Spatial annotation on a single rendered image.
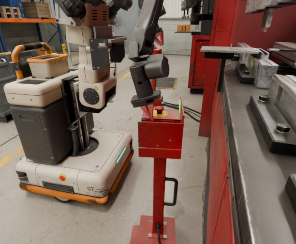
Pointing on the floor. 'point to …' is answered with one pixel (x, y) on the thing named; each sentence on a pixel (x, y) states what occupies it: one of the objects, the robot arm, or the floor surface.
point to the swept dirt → (204, 193)
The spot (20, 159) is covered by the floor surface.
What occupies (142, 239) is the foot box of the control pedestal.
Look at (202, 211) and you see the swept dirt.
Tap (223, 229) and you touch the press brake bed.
